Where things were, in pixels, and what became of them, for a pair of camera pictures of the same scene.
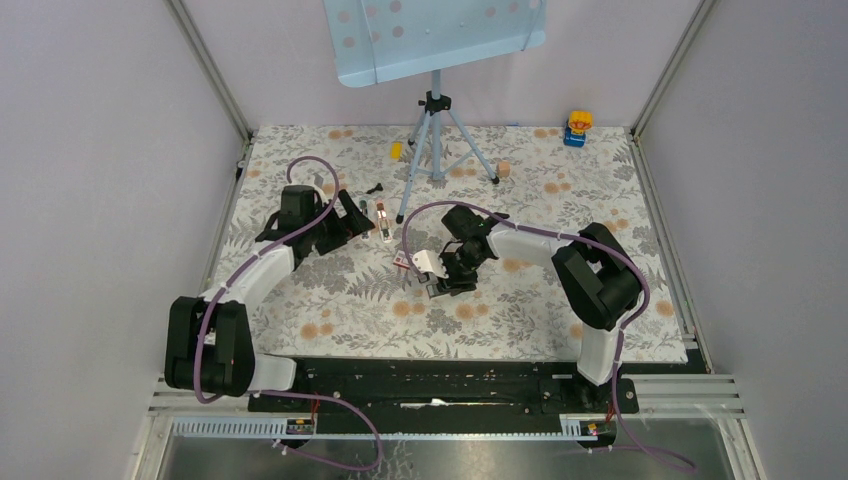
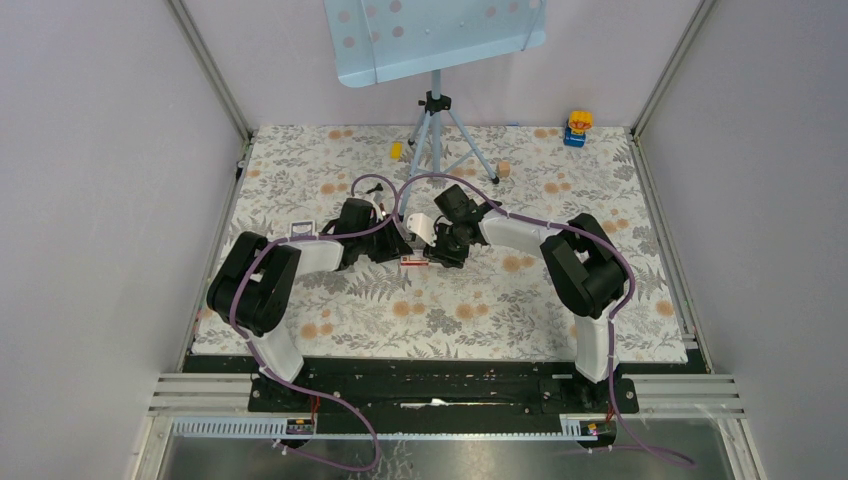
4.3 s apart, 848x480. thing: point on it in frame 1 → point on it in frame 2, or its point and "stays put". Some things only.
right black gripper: [453, 284] → [438, 252]
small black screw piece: [378, 187] stays put
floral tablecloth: [348, 301] stays put
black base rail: [449, 395] stays put
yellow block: [396, 150] stays put
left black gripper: [353, 223] → [395, 245]
